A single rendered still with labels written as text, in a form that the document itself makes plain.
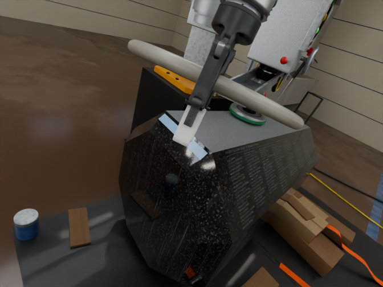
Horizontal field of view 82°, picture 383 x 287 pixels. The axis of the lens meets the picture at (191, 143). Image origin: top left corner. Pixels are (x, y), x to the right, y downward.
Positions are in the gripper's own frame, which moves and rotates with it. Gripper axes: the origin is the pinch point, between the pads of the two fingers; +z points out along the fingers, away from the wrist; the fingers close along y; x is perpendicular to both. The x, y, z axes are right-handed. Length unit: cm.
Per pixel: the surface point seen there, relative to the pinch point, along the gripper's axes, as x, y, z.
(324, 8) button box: -22, 63, -54
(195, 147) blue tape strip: -1.0, 43.1, 14.2
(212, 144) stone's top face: -6.5, 46.0, 10.9
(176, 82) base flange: 34, 123, -3
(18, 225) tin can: 59, 43, 88
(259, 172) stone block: -31, 59, 16
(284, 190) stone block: -49, 70, 21
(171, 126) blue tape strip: 12, 53, 13
